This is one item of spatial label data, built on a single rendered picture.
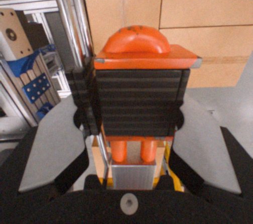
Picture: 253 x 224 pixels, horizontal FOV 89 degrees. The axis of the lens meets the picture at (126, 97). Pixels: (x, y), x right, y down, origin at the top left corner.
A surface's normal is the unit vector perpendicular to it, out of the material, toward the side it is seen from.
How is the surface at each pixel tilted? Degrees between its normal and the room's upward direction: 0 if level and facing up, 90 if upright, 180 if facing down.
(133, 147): 90
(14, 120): 0
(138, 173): 0
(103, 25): 0
